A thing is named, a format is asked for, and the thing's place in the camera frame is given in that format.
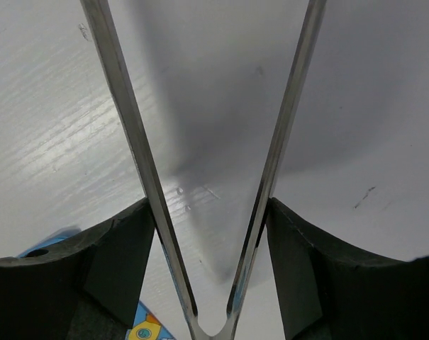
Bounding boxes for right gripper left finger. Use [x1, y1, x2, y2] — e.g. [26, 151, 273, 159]
[0, 199, 155, 339]

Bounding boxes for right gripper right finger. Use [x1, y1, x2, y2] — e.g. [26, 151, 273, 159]
[266, 198, 429, 339]

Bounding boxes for metal tongs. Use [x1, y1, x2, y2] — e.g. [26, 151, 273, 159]
[81, 1, 326, 339]

